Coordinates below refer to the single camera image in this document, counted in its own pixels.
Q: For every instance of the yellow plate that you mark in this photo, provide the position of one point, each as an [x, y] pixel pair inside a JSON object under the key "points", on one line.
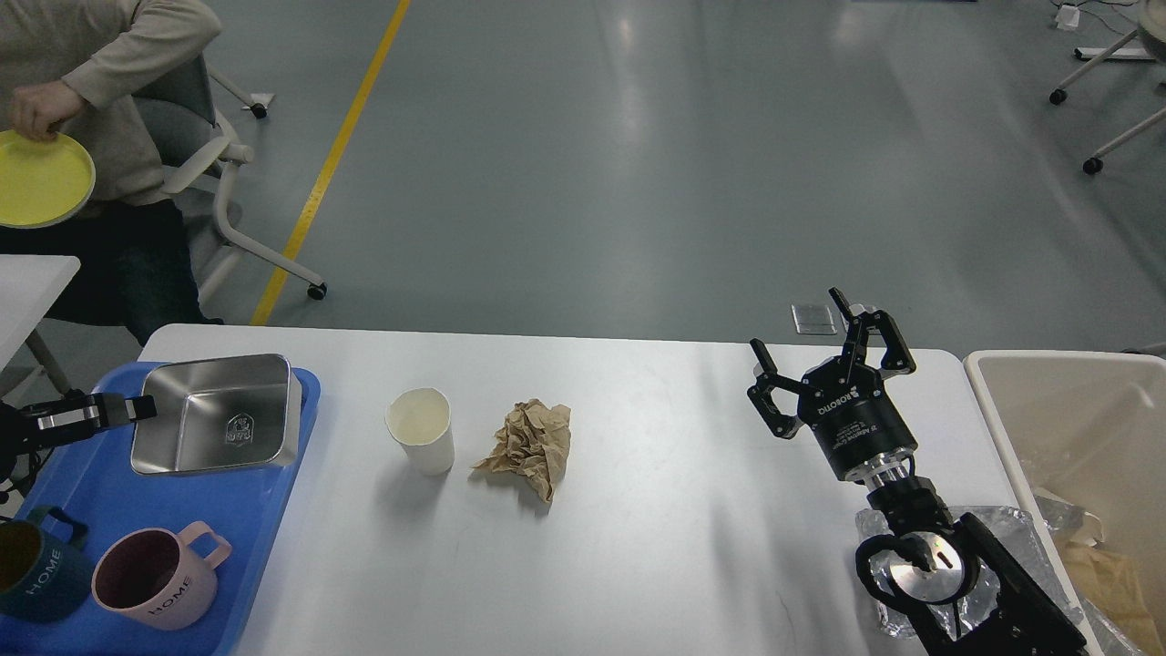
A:
{"points": [[43, 183]]}

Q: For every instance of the person in beige sweater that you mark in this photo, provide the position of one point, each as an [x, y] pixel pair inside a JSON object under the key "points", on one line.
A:
{"points": [[135, 265]]}

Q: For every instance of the white side table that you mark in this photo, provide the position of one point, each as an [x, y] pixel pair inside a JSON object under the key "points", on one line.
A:
{"points": [[29, 287]]}

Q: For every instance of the dark blue mug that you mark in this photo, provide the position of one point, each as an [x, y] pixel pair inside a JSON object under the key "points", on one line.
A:
{"points": [[45, 575]]}

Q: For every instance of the floor socket plate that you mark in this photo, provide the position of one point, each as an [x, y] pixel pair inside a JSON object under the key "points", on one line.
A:
{"points": [[813, 319], [859, 308]]}

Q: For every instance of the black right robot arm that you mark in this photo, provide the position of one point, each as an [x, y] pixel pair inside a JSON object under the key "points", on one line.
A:
{"points": [[959, 588]]}

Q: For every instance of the grey office chair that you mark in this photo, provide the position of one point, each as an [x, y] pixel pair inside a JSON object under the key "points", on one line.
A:
{"points": [[203, 153]]}

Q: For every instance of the white paper cup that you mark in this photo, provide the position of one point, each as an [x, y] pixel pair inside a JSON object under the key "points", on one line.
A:
{"points": [[420, 421]]}

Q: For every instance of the blue plastic tray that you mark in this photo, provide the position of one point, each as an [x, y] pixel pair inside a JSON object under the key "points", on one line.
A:
{"points": [[94, 483]]}

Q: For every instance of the metal rectangular tin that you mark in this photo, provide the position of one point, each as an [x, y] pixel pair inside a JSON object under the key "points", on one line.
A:
{"points": [[219, 415]]}

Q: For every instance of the person's hand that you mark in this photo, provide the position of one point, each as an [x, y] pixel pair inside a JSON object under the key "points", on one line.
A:
{"points": [[37, 111]]}

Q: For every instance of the beige waste bin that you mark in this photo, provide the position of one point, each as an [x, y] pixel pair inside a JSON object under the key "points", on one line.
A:
{"points": [[1087, 429]]}

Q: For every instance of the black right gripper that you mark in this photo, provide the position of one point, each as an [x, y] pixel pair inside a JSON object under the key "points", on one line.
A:
{"points": [[854, 419]]}

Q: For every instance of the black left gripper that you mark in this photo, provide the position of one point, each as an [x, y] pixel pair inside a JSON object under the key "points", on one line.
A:
{"points": [[83, 415]]}

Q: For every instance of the floor socket plate right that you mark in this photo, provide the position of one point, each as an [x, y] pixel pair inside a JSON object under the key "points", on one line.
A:
{"points": [[859, 308]]}

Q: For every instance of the floor socket plate left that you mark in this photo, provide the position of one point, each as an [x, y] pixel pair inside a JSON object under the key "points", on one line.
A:
{"points": [[813, 319]]}

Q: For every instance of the crumpled brown paper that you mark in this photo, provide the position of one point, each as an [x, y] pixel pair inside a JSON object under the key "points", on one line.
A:
{"points": [[534, 442]]}

